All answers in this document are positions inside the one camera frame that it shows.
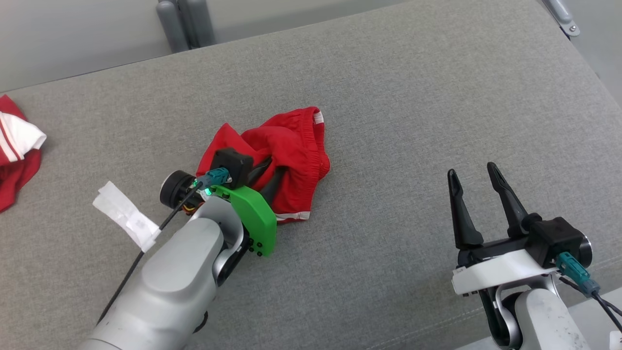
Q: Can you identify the grey metal frame post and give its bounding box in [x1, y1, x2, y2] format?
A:
[542, 0, 581, 37]

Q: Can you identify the grey metal double post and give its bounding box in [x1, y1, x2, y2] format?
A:
[156, 0, 216, 53]

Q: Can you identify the white paper cable tag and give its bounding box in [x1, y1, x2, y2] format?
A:
[92, 181, 162, 252]

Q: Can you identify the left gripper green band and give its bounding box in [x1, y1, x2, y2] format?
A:
[159, 157, 288, 258]

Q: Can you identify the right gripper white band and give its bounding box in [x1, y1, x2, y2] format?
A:
[448, 162, 594, 296]

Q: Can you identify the red Bulls 23 jersey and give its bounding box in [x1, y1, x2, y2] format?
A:
[0, 95, 47, 213]

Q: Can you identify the red shorts white trim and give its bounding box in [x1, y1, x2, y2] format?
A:
[196, 107, 331, 224]

